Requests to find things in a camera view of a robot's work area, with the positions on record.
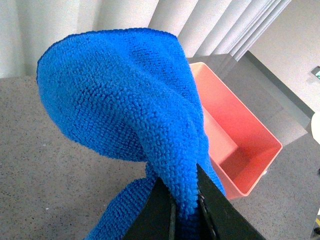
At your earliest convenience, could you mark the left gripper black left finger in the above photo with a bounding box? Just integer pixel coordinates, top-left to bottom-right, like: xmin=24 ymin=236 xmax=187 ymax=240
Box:
xmin=122 ymin=178 xmax=176 ymax=240

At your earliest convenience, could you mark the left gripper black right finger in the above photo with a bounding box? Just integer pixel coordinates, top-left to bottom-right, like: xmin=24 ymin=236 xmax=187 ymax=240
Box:
xmin=197 ymin=165 xmax=265 ymax=240

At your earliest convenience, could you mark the blue microfiber cloth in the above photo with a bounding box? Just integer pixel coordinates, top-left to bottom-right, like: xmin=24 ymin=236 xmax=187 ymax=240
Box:
xmin=36 ymin=28 xmax=223 ymax=240

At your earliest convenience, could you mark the pink plastic tray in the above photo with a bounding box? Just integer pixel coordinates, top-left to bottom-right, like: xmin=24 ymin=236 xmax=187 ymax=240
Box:
xmin=189 ymin=62 xmax=283 ymax=200

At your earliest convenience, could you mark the white pleated curtain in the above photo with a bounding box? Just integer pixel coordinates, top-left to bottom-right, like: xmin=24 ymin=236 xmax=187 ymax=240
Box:
xmin=0 ymin=0 xmax=293 ymax=80

